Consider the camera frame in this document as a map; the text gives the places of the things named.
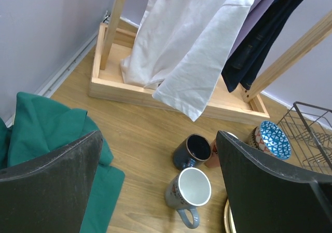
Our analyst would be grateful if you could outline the lavender hanging garment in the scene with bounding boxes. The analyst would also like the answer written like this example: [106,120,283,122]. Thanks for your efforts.
[228,0,274,58]

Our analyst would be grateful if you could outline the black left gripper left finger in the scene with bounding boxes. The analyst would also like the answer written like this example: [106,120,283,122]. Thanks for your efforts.
[1,131,103,232]

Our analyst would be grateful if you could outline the black wire dish rack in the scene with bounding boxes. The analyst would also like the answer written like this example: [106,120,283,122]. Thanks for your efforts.
[278,102,331,175]

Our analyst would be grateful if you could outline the white hanging garment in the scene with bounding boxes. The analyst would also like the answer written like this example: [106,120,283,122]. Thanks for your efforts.
[121,0,254,121]

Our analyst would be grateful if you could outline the green cloth pile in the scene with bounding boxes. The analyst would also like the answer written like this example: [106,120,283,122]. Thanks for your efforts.
[1,92,125,232]

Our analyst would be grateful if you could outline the dark blue mug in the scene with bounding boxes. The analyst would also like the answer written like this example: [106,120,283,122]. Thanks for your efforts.
[172,134,212,170]

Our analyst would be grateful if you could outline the dark ceramic bowl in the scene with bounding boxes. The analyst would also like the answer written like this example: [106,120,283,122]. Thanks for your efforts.
[246,127,260,150]

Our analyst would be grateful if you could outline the navy hanging garment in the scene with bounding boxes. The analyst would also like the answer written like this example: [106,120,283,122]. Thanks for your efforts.
[222,0,303,92]

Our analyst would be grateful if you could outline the grey blue mug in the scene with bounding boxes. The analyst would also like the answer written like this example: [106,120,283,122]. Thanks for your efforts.
[164,167,212,229]

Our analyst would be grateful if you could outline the pink mug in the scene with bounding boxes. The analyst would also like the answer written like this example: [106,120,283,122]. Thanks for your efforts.
[204,139,220,168]

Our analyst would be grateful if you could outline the wooden clothes rack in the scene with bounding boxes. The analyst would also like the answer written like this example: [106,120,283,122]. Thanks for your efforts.
[89,0,331,124]

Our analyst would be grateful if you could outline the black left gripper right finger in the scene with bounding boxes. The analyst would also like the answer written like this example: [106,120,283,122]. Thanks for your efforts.
[216,131,331,232]

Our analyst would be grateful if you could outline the cream plate with branch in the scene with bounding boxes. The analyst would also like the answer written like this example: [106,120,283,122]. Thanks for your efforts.
[223,199,236,233]

